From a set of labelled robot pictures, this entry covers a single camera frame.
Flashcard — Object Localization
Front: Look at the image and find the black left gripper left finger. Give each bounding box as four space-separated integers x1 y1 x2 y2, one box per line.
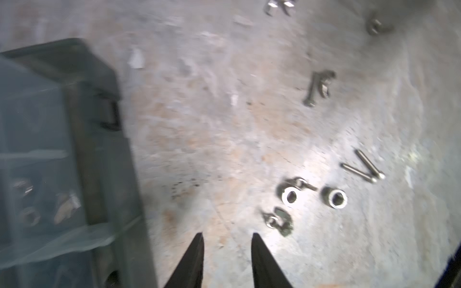
164 233 205 288

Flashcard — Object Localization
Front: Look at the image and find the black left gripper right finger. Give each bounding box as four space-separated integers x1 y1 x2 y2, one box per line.
251 233 292 288

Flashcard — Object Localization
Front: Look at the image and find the silver wing nut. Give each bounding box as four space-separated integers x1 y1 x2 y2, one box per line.
318 70 336 98
261 206 294 237
294 177 318 192
264 0 297 16

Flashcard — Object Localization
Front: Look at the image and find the silver hex nut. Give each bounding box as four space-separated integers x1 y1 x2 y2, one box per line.
277 183 301 207
321 187 348 210

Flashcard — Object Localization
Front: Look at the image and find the grey compartment organizer box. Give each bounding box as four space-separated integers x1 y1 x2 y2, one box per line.
1 38 157 288

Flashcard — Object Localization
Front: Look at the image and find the silver screw pair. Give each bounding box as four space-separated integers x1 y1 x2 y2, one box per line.
340 149 386 184

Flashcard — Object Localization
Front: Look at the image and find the silver long screw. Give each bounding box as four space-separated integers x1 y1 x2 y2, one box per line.
303 72 319 108

